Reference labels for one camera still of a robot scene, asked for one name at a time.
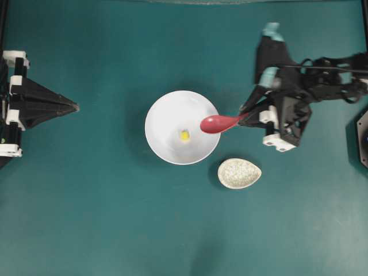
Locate speckled spoon rest dish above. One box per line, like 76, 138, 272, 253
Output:
217, 158, 262, 190

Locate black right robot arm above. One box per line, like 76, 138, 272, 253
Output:
239, 22, 367, 152

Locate yellow hexagonal prism block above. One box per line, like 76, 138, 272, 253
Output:
180, 130, 190, 142

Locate white round bowl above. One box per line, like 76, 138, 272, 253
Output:
144, 90, 221, 165

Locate pink ceramic spoon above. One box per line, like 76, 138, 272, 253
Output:
200, 113, 248, 134

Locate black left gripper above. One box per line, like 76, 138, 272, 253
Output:
1, 50, 79, 167

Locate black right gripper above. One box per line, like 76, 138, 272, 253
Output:
238, 22, 312, 152

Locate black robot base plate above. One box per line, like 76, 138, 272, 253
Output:
356, 111, 368, 168

